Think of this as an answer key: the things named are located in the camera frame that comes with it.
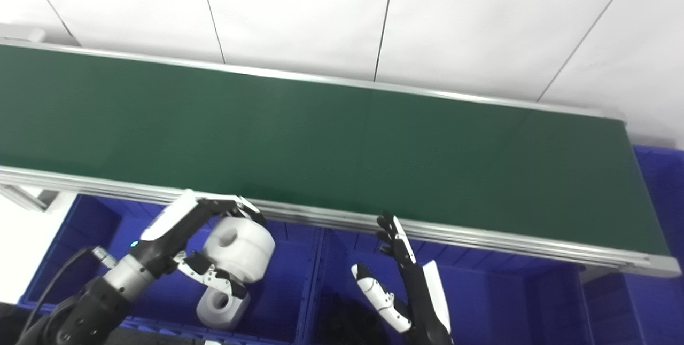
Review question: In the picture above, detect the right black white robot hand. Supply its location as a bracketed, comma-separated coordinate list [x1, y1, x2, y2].
[351, 210, 455, 345]

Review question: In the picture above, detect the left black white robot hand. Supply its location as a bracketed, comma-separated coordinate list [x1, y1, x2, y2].
[128, 189, 267, 300]

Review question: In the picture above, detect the white cylindrical part with holes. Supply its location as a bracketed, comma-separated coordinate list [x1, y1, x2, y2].
[196, 286, 251, 331]
[203, 217, 276, 285]

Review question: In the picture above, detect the blue plastic bin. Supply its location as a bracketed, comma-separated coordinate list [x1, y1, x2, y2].
[577, 145, 684, 345]
[18, 194, 324, 345]
[297, 223, 591, 345]

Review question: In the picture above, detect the green conveyor belt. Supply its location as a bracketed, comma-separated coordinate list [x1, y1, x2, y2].
[0, 38, 682, 277]

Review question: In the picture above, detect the black parts pile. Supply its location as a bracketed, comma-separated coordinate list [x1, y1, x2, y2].
[320, 296, 409, 345]

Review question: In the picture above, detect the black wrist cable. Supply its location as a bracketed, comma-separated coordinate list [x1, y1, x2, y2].
[20, 246, 117, 338]

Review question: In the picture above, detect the aluminium conveyor support bracket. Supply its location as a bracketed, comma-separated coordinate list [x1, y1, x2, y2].
[0, 184, 60, 212]

